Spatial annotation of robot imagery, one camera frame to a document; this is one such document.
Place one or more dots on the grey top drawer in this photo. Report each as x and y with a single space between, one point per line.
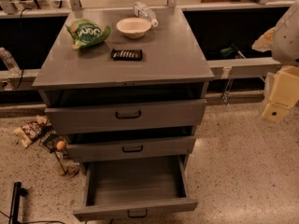
110 118

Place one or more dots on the black stand on floor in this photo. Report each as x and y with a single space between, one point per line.
18 192

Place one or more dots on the green rice chip bag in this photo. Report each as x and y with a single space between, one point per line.
86 33

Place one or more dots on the grey drawer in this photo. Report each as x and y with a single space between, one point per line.
132 149
135 188
110 118

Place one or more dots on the grey bottom drawer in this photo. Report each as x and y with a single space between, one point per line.
135 188

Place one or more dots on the green black tool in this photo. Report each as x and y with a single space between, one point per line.
232 49

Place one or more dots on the orange ball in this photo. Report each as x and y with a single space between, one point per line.
61 145

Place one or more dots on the dark green snack bag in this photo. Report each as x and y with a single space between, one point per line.
50 139

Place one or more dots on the grey drawer cabinet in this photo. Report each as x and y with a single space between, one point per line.
173 68

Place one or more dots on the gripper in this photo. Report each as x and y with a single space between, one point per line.
287 39

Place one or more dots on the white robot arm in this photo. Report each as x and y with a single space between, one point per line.
283 42

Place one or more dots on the plastic bottle on floor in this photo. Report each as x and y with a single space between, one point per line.
55 161

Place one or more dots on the black snack bar packet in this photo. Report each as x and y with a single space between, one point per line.
127 54

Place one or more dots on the white paper bowl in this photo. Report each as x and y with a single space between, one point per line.
133 27

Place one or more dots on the clear plastic water bottle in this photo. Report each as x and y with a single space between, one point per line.
143 11

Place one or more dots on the grey metal rail frame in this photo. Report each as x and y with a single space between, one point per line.
211 23

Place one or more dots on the grey middle drawer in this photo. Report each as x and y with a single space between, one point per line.
132 149

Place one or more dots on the clear bottle at left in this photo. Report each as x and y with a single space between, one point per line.
10 63

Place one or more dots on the brown snack bag on floor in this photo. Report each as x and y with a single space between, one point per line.
31 131

